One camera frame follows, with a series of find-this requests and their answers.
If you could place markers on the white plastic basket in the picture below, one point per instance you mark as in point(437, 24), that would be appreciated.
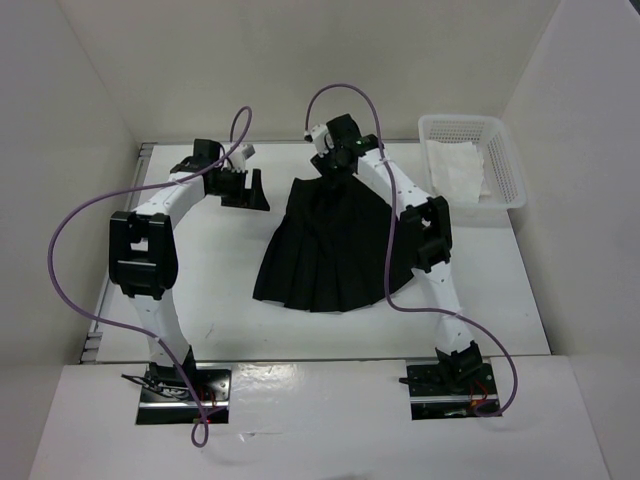
point(501, 160)

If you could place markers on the black pleated skirt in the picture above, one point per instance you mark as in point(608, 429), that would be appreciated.
point(331, 251)

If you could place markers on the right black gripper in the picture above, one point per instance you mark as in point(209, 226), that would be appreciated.
point(331, 178)

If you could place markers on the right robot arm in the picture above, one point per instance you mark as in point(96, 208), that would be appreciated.
point(422, 236)

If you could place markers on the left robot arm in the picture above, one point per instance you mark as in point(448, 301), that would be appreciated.
point(143, 259)

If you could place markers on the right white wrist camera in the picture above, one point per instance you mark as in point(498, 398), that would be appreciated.
point(319, 136)

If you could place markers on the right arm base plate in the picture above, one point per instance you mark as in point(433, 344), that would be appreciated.
point(431, 399)

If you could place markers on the white cloth in basket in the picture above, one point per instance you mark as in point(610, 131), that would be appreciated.
point(457, 171)

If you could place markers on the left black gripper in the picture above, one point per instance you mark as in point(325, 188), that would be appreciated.
point(247, 198)

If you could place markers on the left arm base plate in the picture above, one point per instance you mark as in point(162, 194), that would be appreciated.
point(170, 403)

